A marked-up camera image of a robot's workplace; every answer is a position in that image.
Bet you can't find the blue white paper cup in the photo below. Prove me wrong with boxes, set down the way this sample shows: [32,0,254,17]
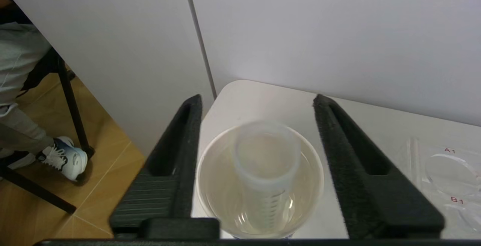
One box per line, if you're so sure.
[195,124,325,239]

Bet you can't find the test tube with blue pigment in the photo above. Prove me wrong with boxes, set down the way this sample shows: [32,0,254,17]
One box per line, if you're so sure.
[231,121,301,232]

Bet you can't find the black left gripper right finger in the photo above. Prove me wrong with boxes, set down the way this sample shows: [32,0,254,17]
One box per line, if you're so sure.
[313,94,445,239]

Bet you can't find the clear acrylic test tube rack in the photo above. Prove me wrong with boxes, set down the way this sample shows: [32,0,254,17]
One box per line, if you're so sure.
[407,136,481,239]

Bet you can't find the bystander grey trousers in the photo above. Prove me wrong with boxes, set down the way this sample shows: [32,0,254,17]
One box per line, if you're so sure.
[0,21,55,157]

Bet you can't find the white blue sneaker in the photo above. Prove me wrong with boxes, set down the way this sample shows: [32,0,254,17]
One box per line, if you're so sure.
[36,136,88,182]
[0,151,37,171]

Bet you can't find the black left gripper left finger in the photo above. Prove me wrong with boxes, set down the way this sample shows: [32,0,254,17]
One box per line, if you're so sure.
[110,94,220,239]

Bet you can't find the bystander black shirt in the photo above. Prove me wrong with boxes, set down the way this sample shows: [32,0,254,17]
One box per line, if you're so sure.
[0,0,32,26]

